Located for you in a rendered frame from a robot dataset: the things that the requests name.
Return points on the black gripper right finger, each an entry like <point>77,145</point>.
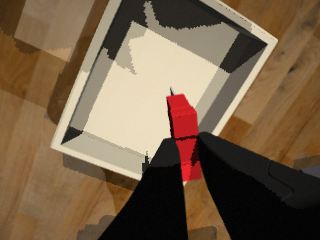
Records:
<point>257,198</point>

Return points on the white rectangular tray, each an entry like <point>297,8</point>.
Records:
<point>116,115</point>

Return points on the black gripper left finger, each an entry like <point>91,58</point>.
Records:
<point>156,209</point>

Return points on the grey fuse block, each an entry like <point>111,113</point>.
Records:
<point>315,171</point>

